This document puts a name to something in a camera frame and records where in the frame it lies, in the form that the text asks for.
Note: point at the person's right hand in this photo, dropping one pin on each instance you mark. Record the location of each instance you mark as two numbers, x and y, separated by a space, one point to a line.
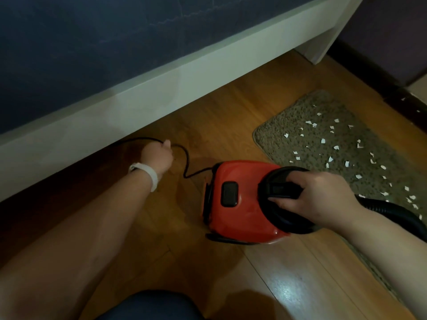
325 198

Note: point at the person's left hand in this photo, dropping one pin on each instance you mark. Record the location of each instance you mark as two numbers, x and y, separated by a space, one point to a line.
155 158

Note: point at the person's left fingers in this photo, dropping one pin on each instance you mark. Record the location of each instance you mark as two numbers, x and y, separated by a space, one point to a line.
166 148

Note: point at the person's right thumb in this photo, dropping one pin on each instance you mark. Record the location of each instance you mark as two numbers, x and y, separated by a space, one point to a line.
283 203

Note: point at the red canister vacuum cleaner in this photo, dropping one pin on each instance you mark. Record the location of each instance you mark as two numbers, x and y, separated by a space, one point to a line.
245 199

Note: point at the person's right forearm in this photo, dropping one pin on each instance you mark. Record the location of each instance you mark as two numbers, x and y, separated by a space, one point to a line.
393 249

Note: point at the person's left forearm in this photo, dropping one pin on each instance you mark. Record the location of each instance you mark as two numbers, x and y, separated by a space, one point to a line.
76 236

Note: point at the white wristband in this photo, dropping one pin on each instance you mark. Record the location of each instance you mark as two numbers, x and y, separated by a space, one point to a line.
150 173

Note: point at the grey-brown floor rug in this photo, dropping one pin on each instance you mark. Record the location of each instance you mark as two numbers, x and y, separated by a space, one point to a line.
300 146

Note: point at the scattered white paper scraps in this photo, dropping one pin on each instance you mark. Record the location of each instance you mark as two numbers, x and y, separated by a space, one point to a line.
323 141

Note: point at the dark blue mattress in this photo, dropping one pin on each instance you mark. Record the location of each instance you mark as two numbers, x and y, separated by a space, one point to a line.
100 46

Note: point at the person's dark blue trouser knee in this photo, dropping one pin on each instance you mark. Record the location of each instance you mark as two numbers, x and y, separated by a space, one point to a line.
150 306

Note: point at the white bed frame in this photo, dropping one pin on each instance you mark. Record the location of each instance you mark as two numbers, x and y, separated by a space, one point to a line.
140 103

